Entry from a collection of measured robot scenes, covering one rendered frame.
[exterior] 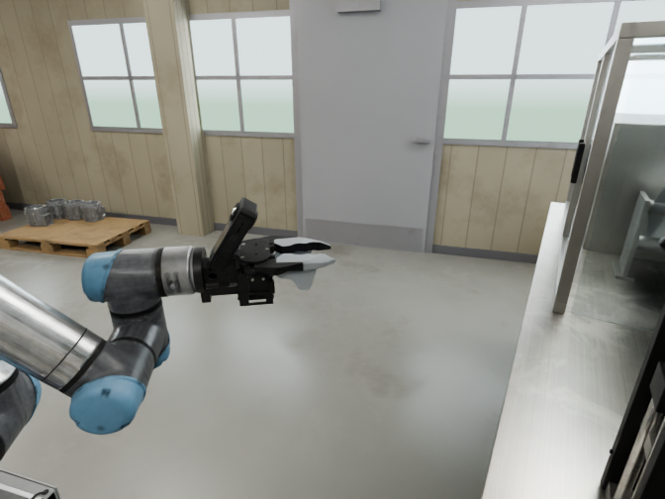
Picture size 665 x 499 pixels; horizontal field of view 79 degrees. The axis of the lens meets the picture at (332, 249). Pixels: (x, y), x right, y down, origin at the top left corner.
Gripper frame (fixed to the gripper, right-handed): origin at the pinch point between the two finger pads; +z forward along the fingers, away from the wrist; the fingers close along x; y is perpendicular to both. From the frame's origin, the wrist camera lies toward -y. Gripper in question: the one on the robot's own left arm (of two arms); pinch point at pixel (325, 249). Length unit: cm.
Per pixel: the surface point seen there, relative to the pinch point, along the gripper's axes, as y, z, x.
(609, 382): 33, 60, 7
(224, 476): 131, -32, -46
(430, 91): 19, 129, -273
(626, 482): 23, 38, 30
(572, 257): 20, 68, -22
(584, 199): 5, 68, -24
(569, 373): 34, 54, 3
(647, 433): 14, 38, 29
